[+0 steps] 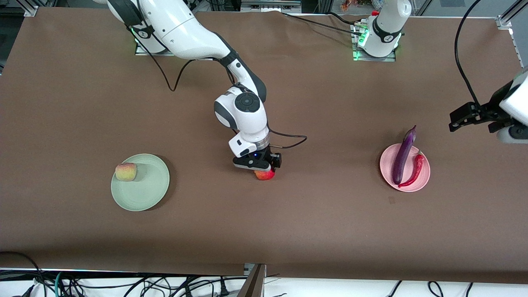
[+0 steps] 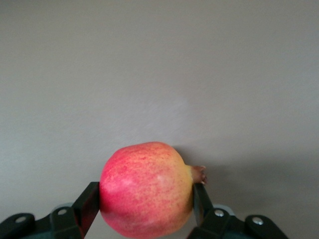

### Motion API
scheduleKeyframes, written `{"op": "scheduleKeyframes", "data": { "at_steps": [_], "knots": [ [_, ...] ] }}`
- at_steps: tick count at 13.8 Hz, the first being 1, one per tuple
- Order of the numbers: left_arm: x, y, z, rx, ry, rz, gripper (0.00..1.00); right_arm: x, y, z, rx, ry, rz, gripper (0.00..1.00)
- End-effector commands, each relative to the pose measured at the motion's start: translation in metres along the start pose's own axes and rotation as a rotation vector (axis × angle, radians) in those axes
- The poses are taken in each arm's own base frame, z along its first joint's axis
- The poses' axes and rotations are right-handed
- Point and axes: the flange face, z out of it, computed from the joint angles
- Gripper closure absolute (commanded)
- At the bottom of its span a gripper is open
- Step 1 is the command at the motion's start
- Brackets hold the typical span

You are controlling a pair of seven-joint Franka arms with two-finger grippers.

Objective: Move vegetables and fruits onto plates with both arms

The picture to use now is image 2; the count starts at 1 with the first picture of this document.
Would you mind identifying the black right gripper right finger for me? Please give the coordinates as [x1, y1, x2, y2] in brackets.
[186, 183, 236, 239]

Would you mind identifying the red apple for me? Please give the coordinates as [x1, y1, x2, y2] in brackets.
[99, 141, 208, 239]

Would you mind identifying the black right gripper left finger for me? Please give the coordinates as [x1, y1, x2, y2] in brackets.
[49, 181, 102, 239]

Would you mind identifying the matte table cover sheet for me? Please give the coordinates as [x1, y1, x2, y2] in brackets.
[0, 0, 319, 239]

